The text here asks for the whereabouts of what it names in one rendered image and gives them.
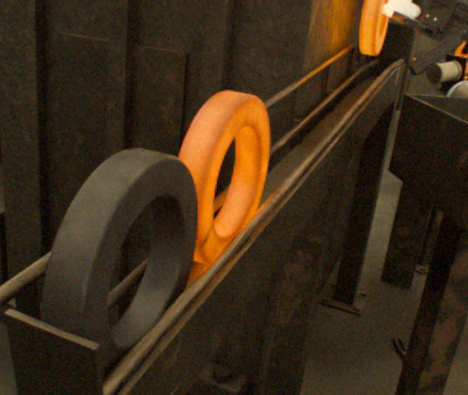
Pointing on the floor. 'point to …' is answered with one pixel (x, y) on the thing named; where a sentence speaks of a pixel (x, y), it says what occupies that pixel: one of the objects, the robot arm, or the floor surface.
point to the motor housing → (406, 238)
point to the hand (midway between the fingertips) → (378, 7)
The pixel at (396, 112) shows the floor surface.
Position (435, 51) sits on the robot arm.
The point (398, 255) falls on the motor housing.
